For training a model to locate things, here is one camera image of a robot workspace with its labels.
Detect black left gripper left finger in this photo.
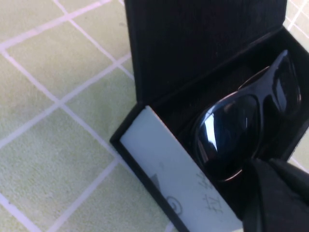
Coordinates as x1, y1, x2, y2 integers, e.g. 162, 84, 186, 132
242, 158, 309, 232

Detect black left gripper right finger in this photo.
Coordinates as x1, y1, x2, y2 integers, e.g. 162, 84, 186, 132
271, 158, 309, 202

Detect black sunglasses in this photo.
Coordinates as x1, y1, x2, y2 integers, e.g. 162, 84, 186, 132
190, 49, 302, 182

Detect black glasses case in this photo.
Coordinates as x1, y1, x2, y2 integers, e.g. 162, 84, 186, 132
110, 0, 309, 232

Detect green white-checked tablecloth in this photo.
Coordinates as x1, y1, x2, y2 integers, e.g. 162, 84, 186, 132
0, 0, 309, 232

